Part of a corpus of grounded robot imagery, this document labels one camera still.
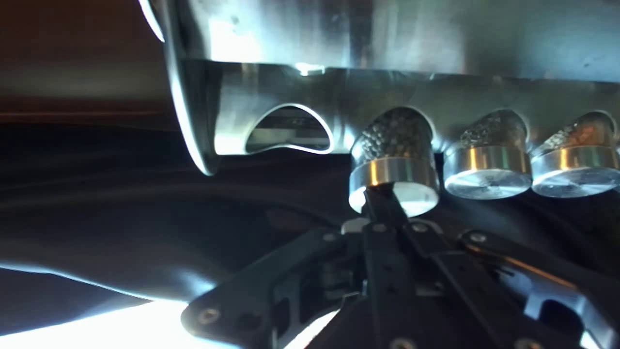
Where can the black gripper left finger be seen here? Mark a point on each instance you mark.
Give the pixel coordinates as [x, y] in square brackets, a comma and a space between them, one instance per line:
[388, 269]

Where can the silver rotating spice rack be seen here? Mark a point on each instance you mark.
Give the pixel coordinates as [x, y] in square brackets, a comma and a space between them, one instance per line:
[518, 94]

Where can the spice bottle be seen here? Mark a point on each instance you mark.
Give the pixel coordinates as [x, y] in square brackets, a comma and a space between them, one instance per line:
[396, 151]

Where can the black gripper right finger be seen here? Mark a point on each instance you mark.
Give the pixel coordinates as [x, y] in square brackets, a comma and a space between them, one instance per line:
[485, 306]

